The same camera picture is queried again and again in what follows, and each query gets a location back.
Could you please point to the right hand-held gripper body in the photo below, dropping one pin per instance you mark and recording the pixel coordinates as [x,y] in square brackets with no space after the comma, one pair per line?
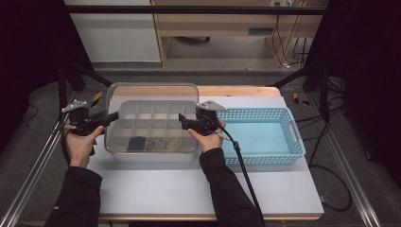
[206,121]

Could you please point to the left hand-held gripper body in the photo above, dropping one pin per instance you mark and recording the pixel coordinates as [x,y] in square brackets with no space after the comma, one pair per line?
[82,121]

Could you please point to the pale yellow sock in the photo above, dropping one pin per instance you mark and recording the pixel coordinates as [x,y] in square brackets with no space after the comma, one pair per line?
[172,145]

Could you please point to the grey sock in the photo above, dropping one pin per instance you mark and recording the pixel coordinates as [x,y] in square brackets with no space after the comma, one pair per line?
[154,145]

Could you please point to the black sock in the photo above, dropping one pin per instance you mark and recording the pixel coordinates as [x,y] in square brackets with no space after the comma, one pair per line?
[136,144]

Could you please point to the translucent grey box lid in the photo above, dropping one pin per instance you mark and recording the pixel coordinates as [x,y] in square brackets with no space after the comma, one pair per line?
[151,94]

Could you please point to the white compartment storage box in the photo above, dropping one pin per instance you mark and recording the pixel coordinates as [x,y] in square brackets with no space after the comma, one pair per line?
[151,156]

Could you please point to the blue perforated plastic basket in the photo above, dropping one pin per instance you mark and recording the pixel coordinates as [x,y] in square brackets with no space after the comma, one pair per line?
[261,135]

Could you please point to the person's right hand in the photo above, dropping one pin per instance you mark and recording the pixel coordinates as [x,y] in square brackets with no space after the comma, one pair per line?
[208,140]

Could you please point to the person's left hand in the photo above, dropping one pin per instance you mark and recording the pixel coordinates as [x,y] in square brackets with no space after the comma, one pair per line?
[80,148]

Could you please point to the yellow black tape strip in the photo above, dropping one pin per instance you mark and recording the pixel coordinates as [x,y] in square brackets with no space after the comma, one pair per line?
[96,98]
[298,99]

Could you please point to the black metal stand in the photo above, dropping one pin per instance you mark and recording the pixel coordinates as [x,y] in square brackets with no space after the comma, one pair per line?
[62,88]
[324,94]

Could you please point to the white table sheet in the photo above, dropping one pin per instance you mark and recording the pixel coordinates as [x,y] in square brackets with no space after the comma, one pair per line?
[176,189]

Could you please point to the white cabinet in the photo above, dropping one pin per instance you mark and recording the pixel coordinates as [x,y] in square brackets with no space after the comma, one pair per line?
[116,38]

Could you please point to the black curtain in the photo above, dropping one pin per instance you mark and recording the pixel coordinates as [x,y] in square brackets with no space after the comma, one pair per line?
[25,47]
[372,63]

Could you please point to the light wooden desk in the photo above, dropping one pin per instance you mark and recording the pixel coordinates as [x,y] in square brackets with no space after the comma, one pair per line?
[220,26]

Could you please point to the white power strip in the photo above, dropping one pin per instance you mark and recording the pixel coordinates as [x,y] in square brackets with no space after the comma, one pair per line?
[282,2]

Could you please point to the aluminium rail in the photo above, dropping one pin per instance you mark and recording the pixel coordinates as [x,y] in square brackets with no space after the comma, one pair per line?
[356,189]
[31,179]

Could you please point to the black horizontal frame bar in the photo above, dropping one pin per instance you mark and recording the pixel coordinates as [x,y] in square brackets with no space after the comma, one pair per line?
[189,10]

